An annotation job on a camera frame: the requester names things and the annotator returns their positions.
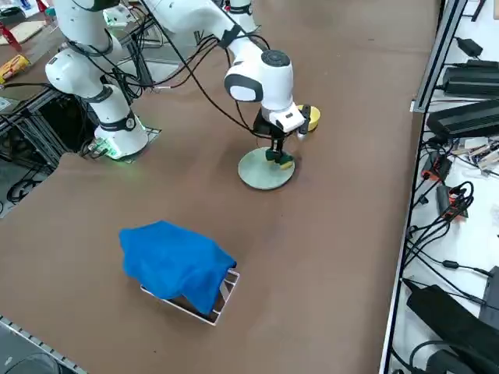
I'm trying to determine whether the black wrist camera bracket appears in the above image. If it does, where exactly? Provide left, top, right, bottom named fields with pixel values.
left=296, top=104, right=312, bottom=140

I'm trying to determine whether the wooden board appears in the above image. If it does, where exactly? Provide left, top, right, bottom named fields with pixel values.
left=0, top=21, right=46, bottom=46

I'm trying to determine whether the black cable with ferrite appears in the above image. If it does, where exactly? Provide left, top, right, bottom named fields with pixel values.
left=403, top=233, right=494, bottom=277

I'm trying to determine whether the grey aluminium rail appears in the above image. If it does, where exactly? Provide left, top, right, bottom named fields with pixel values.
left=0, top=313, right=90, bottom=374

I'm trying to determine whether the black frame rack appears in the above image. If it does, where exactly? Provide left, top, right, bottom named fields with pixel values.
left=0, top=83, right=98, bottom=175

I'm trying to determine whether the green and yellow sponge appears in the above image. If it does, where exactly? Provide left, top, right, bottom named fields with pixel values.
left=264, top=150, right=296, bottom=171

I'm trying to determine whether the black and orange adapter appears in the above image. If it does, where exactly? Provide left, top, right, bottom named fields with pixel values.
left=435, top=182, right=475, bottom=223

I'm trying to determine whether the yellow snack packet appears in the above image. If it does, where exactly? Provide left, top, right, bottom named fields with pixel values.
left=0, top=54, right=31, bottom=85

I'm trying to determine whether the blue cloth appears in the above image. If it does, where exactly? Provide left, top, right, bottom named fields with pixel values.
left=119, top=220, right=238, bottom=316

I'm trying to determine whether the small black power adapter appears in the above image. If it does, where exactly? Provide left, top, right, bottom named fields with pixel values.
left=455, top=37, right=484, bottom=58

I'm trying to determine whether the red and black device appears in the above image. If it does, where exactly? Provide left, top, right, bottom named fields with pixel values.
left=422, top=152, right=454, bottom=182

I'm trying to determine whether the white metal dish rack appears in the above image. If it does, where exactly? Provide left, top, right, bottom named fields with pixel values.
left=140, top=267, right=241, bottom=326

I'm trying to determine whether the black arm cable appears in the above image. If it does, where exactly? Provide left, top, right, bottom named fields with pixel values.
left=150, top=33, right=274, bottom=137

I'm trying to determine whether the aluminium frame post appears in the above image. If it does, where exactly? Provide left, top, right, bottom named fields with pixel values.
left=411, top=0, right=469, bottom=114

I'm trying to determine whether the small yellow dish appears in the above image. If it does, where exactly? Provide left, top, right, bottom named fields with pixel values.
left=298, top=104, right=322, bottom=133

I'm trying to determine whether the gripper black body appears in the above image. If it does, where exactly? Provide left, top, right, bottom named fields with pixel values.
left=252, top=111, right=292, bottom=151

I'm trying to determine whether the long black power brick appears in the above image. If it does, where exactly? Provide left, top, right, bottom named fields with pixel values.
left=426, top=99, right=499, bottom=139

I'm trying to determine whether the pale green plate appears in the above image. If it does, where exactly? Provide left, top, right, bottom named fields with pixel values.
left=238, top=146, right=296, bottom=191

